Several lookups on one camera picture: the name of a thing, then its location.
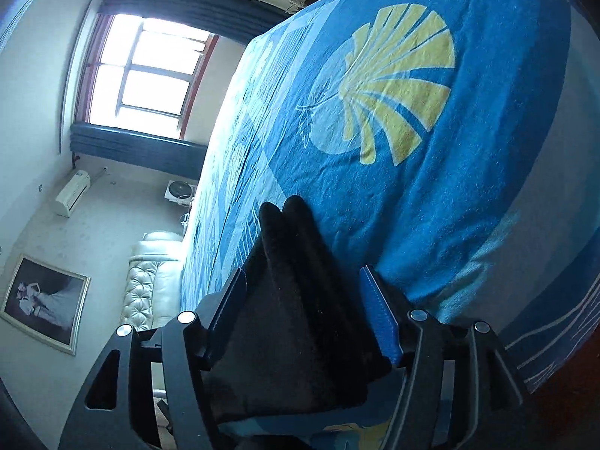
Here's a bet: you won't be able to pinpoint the white wall air conditioner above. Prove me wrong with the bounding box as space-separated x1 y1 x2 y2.
55 170 91 218

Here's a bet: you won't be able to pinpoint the window with red frame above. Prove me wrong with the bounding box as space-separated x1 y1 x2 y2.
77 13 220 140

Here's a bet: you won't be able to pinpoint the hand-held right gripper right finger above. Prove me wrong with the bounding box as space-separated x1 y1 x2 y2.
359 265 525 450

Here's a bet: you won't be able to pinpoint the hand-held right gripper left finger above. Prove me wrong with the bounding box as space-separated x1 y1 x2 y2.
58 268 246 450

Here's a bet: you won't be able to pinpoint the framed wall photo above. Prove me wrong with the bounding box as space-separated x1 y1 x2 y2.
0 253 91 356

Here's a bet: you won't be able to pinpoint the cream tufted leather headboard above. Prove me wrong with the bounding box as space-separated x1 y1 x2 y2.
119 231 185 330

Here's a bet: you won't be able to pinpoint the blue patterned bed sheet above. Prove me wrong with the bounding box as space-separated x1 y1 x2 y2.
179 0 600 450

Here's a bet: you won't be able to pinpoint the black pants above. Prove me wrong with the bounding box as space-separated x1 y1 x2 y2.
202 195 393 425

